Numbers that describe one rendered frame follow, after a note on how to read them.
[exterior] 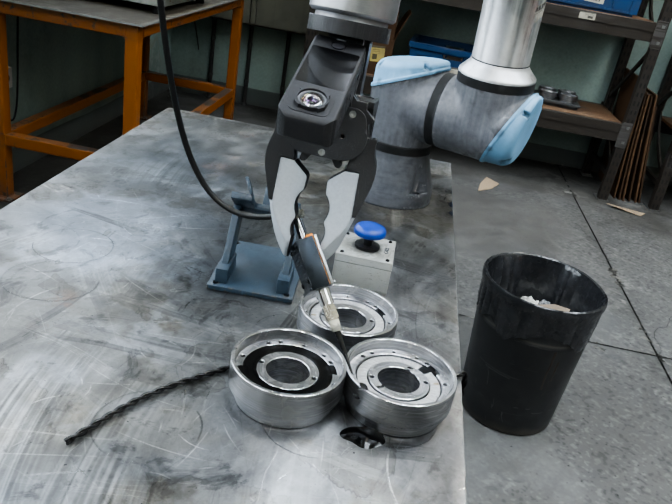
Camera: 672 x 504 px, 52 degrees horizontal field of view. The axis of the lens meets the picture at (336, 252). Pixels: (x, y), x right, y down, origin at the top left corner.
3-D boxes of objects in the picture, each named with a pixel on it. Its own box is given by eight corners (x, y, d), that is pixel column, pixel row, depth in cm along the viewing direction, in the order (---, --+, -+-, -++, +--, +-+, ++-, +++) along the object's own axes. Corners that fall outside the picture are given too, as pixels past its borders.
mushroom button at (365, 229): (378, 271, 84) (386, 234, 82) (346, 264, 84) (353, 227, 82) (380, 257, 88) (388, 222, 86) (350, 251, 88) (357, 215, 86)
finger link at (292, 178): (297, 242, 68) (325, 154, 65) (286, 259, 62) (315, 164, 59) (268, 232, 68) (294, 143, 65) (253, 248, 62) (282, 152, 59)
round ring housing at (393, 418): (379, 455, 58) (389, 417, 56) (317, 383, 66) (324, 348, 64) (470, 425, 64) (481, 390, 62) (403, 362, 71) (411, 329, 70)
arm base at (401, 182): (349, 170, 125) (358, 117, 121) (430, 186, 124) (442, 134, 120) (337, 198, 111) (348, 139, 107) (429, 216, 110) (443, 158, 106)
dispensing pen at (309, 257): (343, 384, 59) (279, 203, 61) (334, 383, 63) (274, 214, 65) (367, 375, 59) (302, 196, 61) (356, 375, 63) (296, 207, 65)
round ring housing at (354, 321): (358, 309, 80) (364, 278, 78) (410, 359, 72) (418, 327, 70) (278, 322, 75) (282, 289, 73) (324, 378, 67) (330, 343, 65)
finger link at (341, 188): (357, 251, 67) (365, 158, 65) (350, 270, 62) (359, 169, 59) (325, 248, 68) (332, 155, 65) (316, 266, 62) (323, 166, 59)
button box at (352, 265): (386, 296, 84) (394, 261, 82) (329, 285, 84) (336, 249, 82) (390, 268, 91) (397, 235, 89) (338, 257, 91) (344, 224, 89)
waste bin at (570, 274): (569, 456, 187) (622, 324, 168) (448, 430, 189) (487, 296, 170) (551, 384, 218) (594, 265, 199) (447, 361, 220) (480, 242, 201)
